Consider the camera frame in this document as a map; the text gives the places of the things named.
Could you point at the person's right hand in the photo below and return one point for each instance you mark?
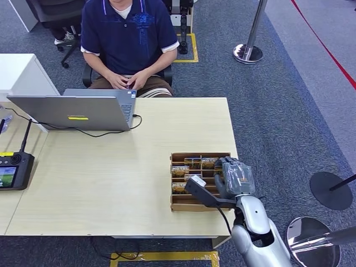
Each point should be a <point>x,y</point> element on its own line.
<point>118,81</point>

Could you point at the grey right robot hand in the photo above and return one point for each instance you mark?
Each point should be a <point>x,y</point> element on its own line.
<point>236,178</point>

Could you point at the person's left hand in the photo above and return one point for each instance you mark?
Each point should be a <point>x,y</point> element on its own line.
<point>139,79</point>

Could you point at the gold hotel card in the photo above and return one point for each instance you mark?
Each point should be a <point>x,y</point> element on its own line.
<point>192,163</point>
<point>217,170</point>
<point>179,188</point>
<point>180,171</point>
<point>210,163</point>
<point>188,176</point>

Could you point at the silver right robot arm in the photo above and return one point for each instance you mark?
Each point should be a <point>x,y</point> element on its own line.
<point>254,221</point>

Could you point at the person's left forearm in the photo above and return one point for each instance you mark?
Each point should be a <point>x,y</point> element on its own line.
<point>162,62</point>

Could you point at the person's right forearm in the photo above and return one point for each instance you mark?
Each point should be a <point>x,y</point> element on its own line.
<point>97,65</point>

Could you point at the person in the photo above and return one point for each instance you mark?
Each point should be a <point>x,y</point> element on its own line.
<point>127,37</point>
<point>65,38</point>

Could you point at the wooden slotted card holder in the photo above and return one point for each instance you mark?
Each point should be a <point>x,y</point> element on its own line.
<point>180,202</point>

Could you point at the yellow laptop sticker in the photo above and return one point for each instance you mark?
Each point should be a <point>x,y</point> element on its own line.
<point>78,118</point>

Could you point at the grey laptop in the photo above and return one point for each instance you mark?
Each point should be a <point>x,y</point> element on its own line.
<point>69,110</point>

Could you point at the black robot stand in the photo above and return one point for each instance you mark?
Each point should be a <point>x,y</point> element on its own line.
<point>183,25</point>

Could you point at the chrome stanchion base with pole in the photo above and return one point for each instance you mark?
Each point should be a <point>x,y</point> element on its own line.
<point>311,239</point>

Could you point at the black stanchion base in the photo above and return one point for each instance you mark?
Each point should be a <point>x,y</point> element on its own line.
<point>325,191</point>

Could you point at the white cabinet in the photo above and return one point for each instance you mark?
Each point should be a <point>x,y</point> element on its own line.
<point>19,75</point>

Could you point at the white furniture panel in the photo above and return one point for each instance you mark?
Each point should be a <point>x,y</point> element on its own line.
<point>23,14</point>

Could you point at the clear plastic bag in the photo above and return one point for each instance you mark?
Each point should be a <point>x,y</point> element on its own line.
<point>7,121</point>

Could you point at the black antenna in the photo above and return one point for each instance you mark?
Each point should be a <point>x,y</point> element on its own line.
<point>1,125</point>

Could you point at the black remote controller with screen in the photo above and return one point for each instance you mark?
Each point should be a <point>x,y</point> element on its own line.
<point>16,171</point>

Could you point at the yellow controller label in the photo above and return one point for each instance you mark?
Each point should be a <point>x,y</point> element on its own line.
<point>6,154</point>

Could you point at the red barrier belt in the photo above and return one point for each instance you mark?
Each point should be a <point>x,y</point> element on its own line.
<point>328,51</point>

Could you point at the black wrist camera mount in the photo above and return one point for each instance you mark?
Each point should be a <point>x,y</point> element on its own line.
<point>204,197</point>

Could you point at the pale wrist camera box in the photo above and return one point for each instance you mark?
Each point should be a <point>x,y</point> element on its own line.
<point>198,181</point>

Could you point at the yellow floor tape frame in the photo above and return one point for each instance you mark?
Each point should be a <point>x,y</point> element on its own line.
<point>194,48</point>
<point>167,256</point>

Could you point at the chrome stanchion post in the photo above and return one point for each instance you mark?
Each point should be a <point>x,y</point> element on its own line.
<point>251,37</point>

